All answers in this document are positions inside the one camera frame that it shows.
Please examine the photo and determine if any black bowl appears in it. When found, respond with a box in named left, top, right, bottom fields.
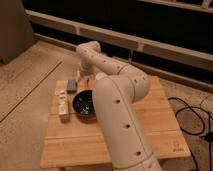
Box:
left=72, top=90, right=96, bottom=117

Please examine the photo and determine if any white small carton box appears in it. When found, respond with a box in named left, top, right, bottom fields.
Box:
left=58, top=90, right=69, bottom=122

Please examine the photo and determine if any blue grey sponge block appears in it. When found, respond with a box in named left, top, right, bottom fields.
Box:
left=67, top=80, right=77, bottom=93

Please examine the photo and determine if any orange pepper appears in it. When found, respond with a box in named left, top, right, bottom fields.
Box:
left=84, top=78, right=96, bottom=90

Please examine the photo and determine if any brown sofa corner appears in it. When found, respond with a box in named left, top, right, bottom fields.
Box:
left=0, top=0, right=36, bottom=63

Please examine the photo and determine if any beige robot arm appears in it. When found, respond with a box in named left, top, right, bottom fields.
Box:
left=76, top=41, right=162, bottom=171

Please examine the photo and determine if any wooden table board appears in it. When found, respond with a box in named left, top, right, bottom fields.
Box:
left=40, top=76, right=190, bottom=168

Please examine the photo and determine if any cream ceramic cup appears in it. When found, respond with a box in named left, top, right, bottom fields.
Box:
left=95, top=72, right=107, bottom=81

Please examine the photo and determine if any white wooden shelf rail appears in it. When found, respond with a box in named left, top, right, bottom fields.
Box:
left=26, top=10, right=213, bottom=72

